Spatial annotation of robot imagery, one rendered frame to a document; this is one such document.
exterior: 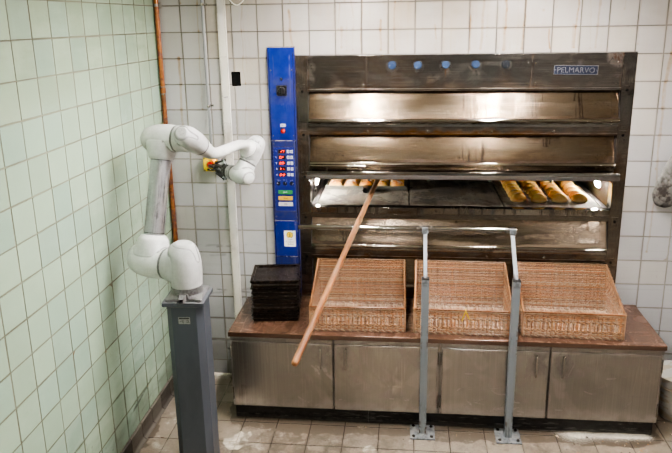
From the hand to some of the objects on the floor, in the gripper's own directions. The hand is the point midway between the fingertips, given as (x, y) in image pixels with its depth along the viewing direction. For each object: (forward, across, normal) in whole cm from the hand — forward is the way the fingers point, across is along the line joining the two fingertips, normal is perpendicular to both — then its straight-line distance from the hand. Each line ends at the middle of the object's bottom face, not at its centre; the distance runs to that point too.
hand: (213, 166), depth 406 cm
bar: (-110, +146, +58) cm, 191 cm away
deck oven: (-22, +146, +174) cm, 228 cm away
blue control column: (+46, +146, +104) cm, 185 cm away
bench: (-107, +146, +85) cm, 200 cm away
